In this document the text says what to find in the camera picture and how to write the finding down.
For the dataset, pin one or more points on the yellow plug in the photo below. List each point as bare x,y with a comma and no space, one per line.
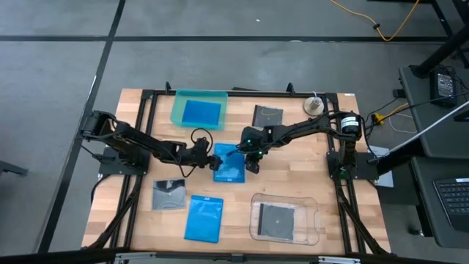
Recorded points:
378,118

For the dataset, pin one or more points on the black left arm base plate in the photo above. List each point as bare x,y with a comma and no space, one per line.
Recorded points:
110,165

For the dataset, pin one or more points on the black diagonal post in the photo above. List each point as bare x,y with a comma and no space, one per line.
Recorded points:
439,55

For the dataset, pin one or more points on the black floor stand foot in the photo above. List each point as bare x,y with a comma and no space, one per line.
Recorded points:
12,168

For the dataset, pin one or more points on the black crossbar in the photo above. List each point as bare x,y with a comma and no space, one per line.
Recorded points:
55,256

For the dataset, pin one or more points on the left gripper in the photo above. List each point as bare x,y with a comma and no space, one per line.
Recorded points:
198,158

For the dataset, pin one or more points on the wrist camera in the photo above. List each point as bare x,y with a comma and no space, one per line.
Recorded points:
202,144
244,136

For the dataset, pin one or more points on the black keyboard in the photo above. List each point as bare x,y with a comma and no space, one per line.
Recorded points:
454,199

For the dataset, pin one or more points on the blue disc case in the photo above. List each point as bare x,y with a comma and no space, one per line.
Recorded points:
201,113
231,166
203,219

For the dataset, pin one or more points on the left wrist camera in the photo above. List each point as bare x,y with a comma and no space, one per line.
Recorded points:
202,144

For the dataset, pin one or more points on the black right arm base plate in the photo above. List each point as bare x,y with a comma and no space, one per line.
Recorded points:
366,165

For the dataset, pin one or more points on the clear plastic bin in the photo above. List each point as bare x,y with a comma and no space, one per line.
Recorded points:
308,205

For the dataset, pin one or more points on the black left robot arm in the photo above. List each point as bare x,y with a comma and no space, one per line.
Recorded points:
139,141

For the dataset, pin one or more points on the teal translucent plastic bin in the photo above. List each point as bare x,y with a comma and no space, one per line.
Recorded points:
177,121

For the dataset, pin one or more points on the white paper sheet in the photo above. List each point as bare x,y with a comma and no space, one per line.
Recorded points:
384,179

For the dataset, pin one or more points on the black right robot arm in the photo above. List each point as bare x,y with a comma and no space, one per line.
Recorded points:
304,128

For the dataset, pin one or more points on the black support beam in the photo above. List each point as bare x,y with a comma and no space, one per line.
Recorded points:
399,159

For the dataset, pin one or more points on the black table frame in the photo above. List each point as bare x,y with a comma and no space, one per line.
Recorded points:
242,94

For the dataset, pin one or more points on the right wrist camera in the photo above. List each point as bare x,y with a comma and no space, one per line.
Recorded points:
244,136

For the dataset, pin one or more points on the dark grey desk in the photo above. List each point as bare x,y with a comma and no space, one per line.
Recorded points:
421,205
421,121

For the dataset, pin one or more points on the black power adapter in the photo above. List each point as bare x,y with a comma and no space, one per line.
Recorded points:
443,88

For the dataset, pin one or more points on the black clamp knob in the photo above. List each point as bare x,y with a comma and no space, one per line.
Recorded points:
290,87
168,87

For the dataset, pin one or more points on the silver rod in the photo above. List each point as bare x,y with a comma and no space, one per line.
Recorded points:
428,128

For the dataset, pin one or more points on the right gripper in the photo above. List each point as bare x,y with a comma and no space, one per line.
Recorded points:
253,158

